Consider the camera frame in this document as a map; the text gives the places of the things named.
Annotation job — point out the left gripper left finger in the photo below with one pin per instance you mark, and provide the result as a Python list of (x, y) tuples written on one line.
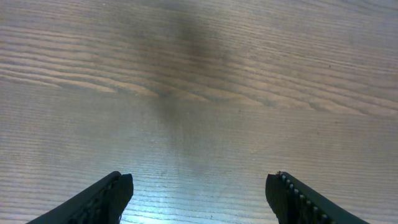
[(101, 203)]

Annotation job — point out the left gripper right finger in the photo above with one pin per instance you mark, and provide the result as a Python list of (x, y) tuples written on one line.
[(293, 202)]

